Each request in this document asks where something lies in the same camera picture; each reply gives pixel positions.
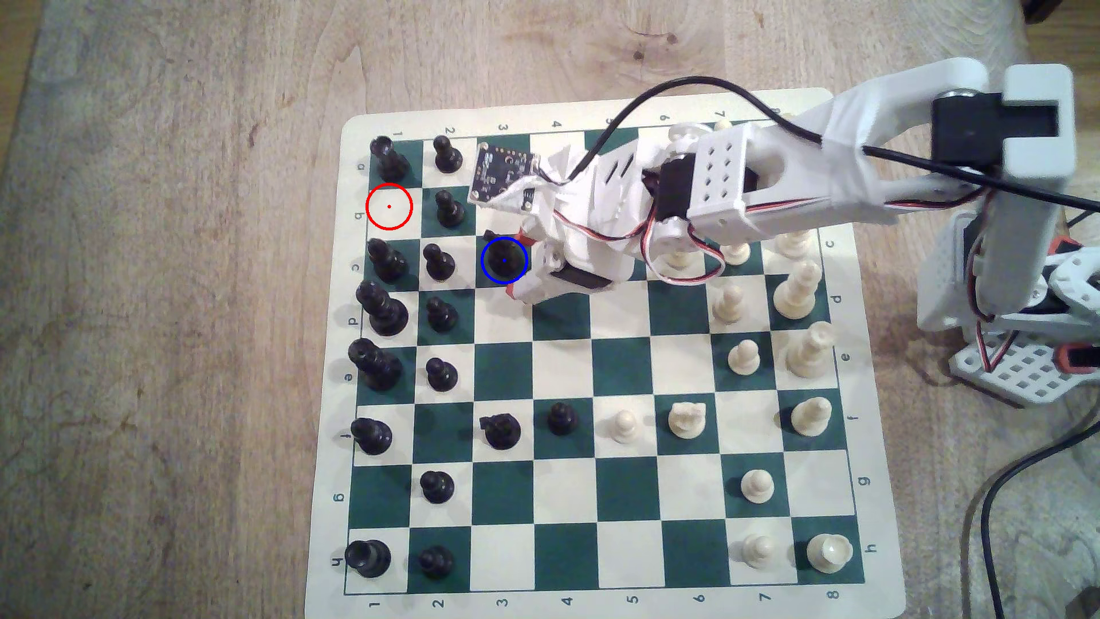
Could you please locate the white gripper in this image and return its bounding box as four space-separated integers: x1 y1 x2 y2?
507 142 658 304

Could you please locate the black knight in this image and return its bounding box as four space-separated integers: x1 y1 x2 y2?
483 230 529 283
480 413 522 450

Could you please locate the green and cream chess mat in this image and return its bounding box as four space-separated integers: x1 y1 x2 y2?
302 88 908 619

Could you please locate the black bishop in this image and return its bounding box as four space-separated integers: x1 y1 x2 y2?
351 418 394 456
367 238 407 281

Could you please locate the black queen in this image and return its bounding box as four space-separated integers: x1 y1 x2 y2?
356 280 410 337

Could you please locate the black rook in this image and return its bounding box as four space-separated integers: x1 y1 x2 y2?
370 136 411 182
344 539 393 579

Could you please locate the black king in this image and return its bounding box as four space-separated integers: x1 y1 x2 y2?
347 338 403 392

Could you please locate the white queen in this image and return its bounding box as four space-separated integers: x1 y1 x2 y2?
772 260 823 320

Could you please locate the white king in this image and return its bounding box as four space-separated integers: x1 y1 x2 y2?
786 320 838 379

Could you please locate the white rook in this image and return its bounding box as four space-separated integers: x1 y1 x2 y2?
806 533 854 575

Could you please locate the camera circuit board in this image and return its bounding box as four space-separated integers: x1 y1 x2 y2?
466 142 541 214

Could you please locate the red black gripper servo wire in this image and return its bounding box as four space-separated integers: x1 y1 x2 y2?
640 193 730 287

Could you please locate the red black base servo wire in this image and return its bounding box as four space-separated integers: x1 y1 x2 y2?
971 314 1019 375

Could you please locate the black camera cable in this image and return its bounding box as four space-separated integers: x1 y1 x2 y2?
557 77 1100 211

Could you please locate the white perforated base plate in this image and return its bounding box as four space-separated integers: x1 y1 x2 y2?
949 331 1100 407

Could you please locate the black power cable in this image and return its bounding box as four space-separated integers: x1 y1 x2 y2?
978 421 1100 619

